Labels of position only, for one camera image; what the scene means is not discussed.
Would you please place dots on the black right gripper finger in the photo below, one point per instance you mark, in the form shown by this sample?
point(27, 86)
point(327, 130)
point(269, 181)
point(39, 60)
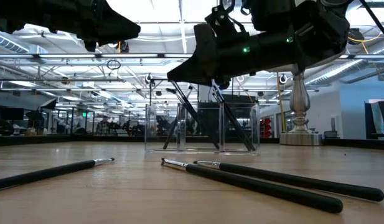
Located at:
point(194, 73)

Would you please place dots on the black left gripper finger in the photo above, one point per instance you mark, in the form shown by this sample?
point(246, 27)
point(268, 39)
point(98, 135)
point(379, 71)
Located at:
point(114, 25)

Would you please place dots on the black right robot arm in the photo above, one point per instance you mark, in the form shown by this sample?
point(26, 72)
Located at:
point(319, 28)

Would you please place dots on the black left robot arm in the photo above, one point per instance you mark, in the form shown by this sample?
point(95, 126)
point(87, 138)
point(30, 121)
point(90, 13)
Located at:
point(5, 12)

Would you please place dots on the large black cabinet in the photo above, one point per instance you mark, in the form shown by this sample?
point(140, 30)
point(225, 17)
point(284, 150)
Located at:
point(241, 99)

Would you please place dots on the clear acrylic compartment container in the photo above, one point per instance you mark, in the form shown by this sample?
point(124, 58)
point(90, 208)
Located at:
point(157, 137)

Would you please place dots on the red storage bin stack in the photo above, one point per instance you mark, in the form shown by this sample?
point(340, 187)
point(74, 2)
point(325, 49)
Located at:
point(267, 127)

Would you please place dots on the dark framed display panel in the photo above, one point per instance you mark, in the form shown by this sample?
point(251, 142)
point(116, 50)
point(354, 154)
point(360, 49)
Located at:
point(378, 118)

